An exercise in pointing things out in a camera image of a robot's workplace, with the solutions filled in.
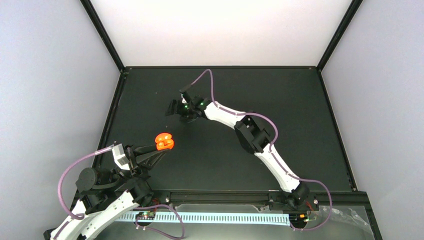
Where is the orange round case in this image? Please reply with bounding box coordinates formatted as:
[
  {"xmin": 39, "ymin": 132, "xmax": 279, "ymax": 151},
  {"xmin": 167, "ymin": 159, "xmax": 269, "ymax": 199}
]
[{"xmin": 154, "ymin": 132, "xmax": 175, "ymax": 151}]

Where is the orange earbud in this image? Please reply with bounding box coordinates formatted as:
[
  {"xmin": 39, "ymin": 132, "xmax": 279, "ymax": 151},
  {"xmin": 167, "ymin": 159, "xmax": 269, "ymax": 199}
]
[{"xmin": 156, "ymin": 141, "xmax": 169, "ymax": 150}]

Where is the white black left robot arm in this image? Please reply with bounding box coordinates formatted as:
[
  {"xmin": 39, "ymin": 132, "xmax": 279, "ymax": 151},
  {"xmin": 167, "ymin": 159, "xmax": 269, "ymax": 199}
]
[{"xmin": 43, "ymin": 143, "xmax": 171, "ymax": 240}]

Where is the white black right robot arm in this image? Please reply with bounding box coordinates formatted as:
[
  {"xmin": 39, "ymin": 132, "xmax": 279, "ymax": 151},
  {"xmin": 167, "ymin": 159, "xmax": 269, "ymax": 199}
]
[{"xmin": 165, "ymin": 85, "xmax": 310, "ymax": 210}]

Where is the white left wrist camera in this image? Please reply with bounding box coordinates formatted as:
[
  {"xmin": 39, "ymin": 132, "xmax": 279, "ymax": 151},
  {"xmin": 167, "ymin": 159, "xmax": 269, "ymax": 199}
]
[{"xmin": 111, "ymin": 144, "xmax": 130, "ymax": 171}]

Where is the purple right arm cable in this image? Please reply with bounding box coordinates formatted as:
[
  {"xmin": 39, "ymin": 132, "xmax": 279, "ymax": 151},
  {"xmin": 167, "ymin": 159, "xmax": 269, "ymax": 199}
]
[{"xmin": 190, "ymin": 68, "xmax": 333, "ymax": 232}]

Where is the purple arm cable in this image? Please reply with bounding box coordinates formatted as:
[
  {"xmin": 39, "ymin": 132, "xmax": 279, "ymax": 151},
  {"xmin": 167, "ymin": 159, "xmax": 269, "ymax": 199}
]
[
  {"xmin": 190, "ymin": 68, "xmax": 333, "ymax": 232},
  {"xmin": 57, "ymin": 145, "xmax": 186, "ymax": 240}
]

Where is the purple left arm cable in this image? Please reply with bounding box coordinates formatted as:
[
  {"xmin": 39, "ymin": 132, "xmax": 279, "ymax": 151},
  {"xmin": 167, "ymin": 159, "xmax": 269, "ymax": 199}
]
[{"xmin": 57, "ymin": 145, "xmax": 186, "ymax": 240}]

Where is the black enclosure frame post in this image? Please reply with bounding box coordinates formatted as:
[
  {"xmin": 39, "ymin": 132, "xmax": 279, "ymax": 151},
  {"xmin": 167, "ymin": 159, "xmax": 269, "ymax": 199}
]
[{"xmin": 80, "ymin": 0, "xmax": 125, "ymax": 72}]

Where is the light blue slotted cable duct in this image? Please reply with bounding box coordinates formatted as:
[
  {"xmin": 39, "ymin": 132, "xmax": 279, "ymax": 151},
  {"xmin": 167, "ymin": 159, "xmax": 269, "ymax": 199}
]
[{"xmin": 117, "ymin": 211, "xmax": 291, "ymax": 226}]

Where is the black front frame rail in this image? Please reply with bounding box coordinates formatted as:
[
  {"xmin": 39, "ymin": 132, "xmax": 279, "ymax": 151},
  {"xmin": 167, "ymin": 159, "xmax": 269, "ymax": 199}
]
[{"xmin": 129, "ymin": 187, "xmax": 370, "ymax": 211}]

